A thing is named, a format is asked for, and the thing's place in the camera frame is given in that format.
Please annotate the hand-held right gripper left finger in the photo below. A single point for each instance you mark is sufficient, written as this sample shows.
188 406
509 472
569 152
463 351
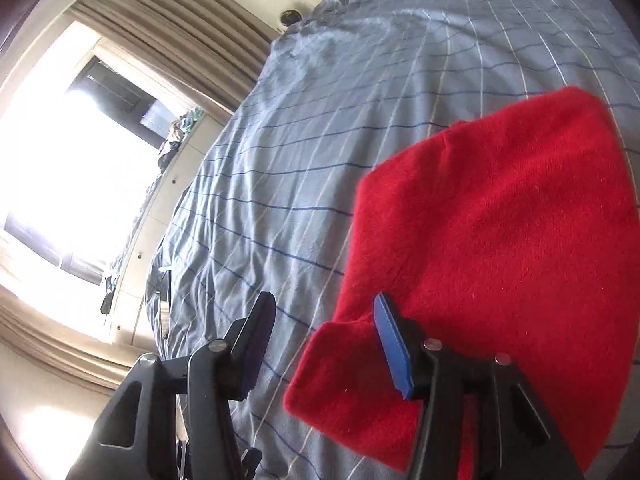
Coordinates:
255 347

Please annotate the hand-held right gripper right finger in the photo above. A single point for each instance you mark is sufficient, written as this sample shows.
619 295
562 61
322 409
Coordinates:
395 345

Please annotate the red knit sweater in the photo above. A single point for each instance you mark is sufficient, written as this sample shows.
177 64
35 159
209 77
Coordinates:
500 235

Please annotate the pile of clothes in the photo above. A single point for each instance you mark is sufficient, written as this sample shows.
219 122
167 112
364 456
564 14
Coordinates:
110 290
180 135

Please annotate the white window bench cabinet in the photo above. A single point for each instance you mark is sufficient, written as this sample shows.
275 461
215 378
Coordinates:
160 210

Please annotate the beige curtain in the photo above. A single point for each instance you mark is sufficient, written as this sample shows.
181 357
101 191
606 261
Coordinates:
55 345
200 45

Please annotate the blue checked bedcover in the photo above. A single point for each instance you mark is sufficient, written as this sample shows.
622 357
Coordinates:
325 135

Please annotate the window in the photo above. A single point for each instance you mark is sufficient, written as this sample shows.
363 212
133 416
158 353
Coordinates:
75 160

